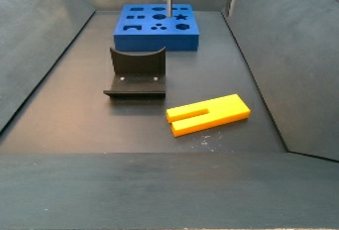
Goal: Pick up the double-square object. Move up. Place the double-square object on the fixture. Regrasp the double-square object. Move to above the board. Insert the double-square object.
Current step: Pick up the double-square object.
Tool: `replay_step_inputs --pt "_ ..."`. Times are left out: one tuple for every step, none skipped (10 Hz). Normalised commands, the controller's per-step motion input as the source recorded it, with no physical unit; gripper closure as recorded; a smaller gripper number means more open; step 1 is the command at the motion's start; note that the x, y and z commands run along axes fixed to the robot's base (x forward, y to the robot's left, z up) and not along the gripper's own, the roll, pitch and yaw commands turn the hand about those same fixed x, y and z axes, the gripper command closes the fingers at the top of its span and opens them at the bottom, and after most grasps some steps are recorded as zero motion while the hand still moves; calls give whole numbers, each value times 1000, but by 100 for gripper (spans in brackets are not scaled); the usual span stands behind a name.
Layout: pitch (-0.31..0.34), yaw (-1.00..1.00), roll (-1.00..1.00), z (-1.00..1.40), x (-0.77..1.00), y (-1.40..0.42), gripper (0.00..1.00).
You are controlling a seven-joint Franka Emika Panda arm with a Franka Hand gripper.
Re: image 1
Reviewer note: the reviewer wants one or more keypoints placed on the yellow double-square peg object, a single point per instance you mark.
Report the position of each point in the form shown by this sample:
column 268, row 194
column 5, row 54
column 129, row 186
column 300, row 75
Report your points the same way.
column 208, row 114

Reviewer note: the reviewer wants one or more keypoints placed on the black curved holder stand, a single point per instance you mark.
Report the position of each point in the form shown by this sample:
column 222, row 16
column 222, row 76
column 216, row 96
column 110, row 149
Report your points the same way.
column 139, row 75

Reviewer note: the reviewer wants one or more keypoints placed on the blue shape sorting board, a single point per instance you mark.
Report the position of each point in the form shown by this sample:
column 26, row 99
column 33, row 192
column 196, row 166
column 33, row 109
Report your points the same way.
column 146, row 30

